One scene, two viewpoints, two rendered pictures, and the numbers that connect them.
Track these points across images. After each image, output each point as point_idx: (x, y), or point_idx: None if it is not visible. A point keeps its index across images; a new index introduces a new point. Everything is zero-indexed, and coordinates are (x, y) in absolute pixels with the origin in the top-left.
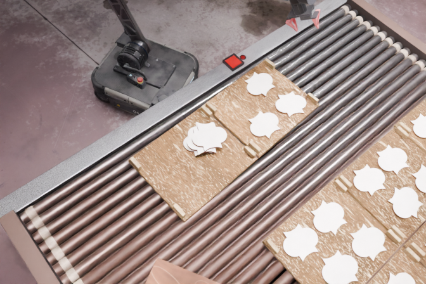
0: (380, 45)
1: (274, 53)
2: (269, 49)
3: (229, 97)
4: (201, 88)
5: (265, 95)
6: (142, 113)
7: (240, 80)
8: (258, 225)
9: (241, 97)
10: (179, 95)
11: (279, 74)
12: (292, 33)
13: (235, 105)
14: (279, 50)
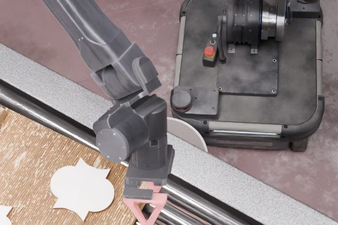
0: None
1: (191, 199)
2: (199, 185)
3: (34, 143)
4: (51, 94)
5: (54, 207)
6: None
7: (82, 151)
8: None
9: (39, 164)
10: (25, 67)
11: (126, 223)
12: (274, 224)
13: (18, 160)
14: (205, 208)
